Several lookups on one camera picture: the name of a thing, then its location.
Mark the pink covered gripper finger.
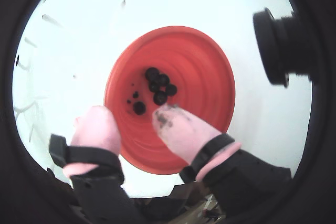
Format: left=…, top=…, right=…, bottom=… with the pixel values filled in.
left=152, top=104, right=292, bottom=224
left=49, top=104, right=144, bottom=224

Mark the red collapsible cup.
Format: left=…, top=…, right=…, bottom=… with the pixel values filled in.
left=103, top=26, right=236, bottom=175

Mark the white foam board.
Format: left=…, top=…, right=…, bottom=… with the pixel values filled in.
left=12, top=0, right=313, bottom=198

